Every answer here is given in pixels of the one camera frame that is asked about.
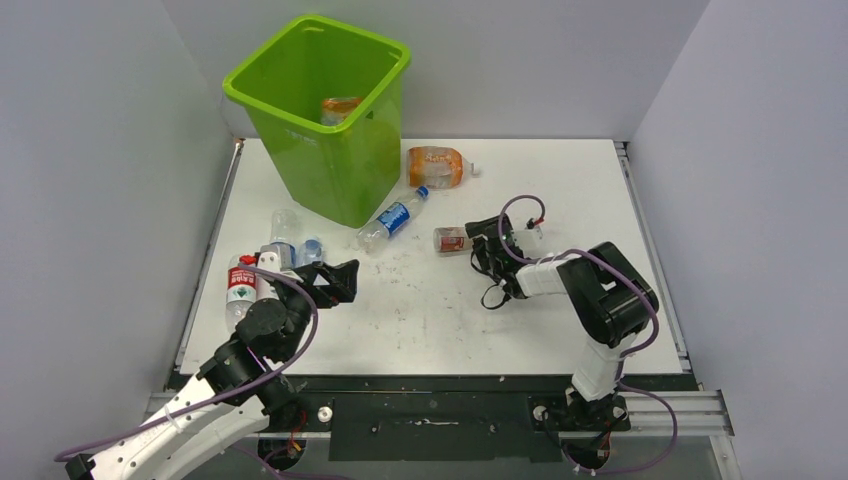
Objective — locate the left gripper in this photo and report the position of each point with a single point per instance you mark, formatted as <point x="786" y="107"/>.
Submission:
<point x="340" y="281"/>

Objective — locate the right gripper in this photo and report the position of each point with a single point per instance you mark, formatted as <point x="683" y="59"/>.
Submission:
<point x="479" y="244"/>

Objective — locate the red cap tea bottle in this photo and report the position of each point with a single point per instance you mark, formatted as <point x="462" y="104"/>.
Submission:
<point x="451" y="240"/>

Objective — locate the crushed orange label bottle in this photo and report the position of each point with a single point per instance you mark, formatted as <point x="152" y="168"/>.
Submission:
<point x="335" y="110"/>

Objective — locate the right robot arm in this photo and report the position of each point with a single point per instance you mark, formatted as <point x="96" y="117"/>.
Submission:
<point x="615" y="305"/>

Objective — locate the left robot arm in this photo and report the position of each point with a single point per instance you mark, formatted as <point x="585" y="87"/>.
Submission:
<point x="236" y="392"/>

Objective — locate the green plastic bin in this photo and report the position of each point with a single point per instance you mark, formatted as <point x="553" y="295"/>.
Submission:
<point x="325" y="98"/>

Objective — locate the crushed clear purple-label bottle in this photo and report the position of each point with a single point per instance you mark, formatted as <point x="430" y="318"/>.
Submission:
<point x="310" y="251"/>

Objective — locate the blue label clear bottle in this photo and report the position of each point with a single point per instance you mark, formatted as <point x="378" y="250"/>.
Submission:
<point x="285" y="233"/>

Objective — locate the red label Nongfu bottle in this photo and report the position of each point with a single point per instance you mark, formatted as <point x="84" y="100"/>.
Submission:
<point x="241" y="290"/>

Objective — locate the large orange label bottle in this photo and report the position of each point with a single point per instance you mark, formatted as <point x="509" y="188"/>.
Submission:
<point x="438" y="168"/>

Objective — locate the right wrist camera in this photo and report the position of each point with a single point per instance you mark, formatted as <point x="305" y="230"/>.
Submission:
<point x="528" y="238"/>

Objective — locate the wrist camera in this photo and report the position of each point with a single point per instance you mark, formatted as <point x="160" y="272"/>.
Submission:
<point x="276" y="257"/>
<point x="528" y="238"/>

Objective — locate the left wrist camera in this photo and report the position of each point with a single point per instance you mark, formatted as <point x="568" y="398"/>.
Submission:
<point x="276" y="257"/>

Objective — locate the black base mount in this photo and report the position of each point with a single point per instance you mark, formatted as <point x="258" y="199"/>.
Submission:
<point x="438" y="418"/>

